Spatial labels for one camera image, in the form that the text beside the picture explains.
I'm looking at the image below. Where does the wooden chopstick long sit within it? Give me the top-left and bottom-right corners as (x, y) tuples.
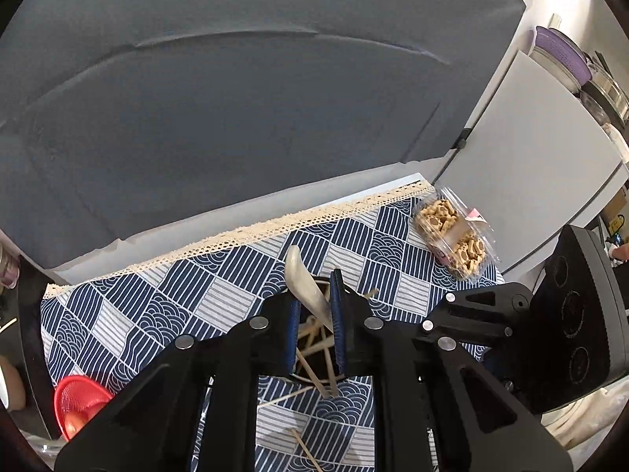
(290, 428), (323, 472)

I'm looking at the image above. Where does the white ceramic soup spoon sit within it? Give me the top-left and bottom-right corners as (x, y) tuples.
(285, 245), (333, 330)

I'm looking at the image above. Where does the clear box of cookies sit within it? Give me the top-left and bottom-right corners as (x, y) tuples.
(413, 186), (500, 282)

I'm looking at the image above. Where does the wooden chopstick short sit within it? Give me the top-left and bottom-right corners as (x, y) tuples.
(324, 346), (339, 397)

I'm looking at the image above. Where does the wooden chopstick crossed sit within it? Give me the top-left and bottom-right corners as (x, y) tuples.
(295, 348), (331, 398)

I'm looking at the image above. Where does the red bowl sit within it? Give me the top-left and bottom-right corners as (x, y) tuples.
(53, 375), (113, 441)

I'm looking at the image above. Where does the black metal utensil cup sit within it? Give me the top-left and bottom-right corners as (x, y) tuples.
(294, 278), (374, 386)

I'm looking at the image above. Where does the blue white patterned tablecloth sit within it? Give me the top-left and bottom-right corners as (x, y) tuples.
(39, 181), (506, 472)

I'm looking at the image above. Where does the white cabinet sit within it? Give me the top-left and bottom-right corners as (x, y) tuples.
(438, 53), (628, 281)

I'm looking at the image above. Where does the purple lidded pot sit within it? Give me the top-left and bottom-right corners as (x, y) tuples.
(529, 26), (592, 94)

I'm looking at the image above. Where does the grey backdrop board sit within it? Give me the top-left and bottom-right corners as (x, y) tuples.
(1, 0), (524, 269)

